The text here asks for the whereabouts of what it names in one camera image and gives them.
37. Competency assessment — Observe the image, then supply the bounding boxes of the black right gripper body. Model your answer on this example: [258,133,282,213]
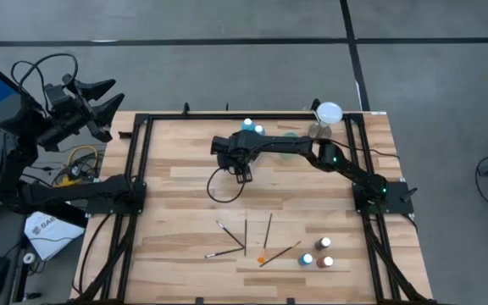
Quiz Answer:
[210,130,258,169]

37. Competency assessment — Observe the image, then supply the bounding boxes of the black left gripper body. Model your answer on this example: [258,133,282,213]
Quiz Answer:
[36,91,97,152]

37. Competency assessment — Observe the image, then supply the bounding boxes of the thin black silver-ferrule paintbrush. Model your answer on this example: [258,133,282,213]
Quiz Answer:
[215,219,246,249]

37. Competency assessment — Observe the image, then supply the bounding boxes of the orange fan paintbrush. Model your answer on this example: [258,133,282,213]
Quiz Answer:
[257,213,274,264]

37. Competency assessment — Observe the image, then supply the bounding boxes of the black paintbrush orange bristles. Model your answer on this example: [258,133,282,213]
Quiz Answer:
[259,241,302,269]

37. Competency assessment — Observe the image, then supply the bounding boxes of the pale green cup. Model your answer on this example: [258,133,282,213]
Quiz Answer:
[280,130,302,161]

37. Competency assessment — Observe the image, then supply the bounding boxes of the thick black silver-ferrule paintbrush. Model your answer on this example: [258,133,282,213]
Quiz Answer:
[204,247,246,259]

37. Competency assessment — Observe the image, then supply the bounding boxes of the white mushroom table lamp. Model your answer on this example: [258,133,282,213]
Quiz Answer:
[308,100,344,141]

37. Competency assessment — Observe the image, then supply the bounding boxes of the black clamp lever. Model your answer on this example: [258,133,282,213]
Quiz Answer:
[399,186,419,203]

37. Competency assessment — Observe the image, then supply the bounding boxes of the yellow cable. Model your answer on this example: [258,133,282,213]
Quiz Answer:
[53,144,100,187]

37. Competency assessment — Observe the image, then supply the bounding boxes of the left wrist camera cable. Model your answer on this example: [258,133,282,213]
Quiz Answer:
[10,53,80,97]

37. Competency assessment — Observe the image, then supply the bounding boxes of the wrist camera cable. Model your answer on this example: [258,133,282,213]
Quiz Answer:
[10,53,80,97]
[206,165,247,204]

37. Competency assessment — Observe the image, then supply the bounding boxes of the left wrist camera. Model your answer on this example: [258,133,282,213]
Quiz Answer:
[43,82,74,109]

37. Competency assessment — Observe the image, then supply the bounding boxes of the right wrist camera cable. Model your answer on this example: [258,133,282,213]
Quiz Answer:
[206,165,247,204]

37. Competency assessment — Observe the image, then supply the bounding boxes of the black cable bundle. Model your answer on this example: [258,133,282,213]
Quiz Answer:
[19,143,101,187]

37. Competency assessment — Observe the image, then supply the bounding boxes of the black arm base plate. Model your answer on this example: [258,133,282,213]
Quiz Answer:
[352,180,414,215]
[86,180,147,215]

